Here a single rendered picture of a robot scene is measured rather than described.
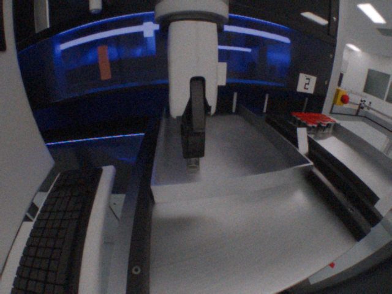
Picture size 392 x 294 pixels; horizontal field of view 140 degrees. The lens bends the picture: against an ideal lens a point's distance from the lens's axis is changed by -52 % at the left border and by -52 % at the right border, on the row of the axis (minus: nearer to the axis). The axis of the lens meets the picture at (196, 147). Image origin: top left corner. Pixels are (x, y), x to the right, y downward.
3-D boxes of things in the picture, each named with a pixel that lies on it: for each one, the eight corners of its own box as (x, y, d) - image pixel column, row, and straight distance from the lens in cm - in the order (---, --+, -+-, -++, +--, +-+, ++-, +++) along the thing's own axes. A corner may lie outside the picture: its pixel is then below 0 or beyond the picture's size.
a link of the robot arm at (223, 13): (158, 13, 25) (158, 33, 24) (149, -13, 17) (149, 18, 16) (216, 15, 26) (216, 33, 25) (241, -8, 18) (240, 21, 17)
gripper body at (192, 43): (162, 27, 25) (165, 99, 25) (152, 4, 15) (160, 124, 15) (212, 28, 25) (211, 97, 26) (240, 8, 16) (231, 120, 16)
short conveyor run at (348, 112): (310, 120, 82) (318, 89, 79) (290, 109, 92) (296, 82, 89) (364, 122, 141) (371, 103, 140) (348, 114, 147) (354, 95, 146)
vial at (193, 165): (185, 165, 26) (185, 144, 24) (198, 165, 26) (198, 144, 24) (187, 174, 25) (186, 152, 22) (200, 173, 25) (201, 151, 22)
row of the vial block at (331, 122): (294, 131, 49) (299, 117, 48) (328, 130, 63) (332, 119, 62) (299, 135, 48) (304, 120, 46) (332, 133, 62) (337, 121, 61)
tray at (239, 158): (165, 116, 50) (163, 106, 49) (239, 113, 54) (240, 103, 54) (155, 203, 22) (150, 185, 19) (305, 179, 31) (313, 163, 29)
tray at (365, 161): (275, 125, 50) (278, 114, 49) (324, 125, 69) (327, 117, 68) (367, 212, 35) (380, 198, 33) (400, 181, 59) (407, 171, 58)
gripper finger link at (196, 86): (188, 55, 17) (186, 88, 21) (195, 116, 12) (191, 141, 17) (199, 55, 17) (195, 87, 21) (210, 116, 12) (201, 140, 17)
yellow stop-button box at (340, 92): (323, 100, 79) (327, 84, 79) (331, 101, 85) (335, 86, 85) (336, 105, 75) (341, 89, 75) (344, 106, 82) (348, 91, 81)
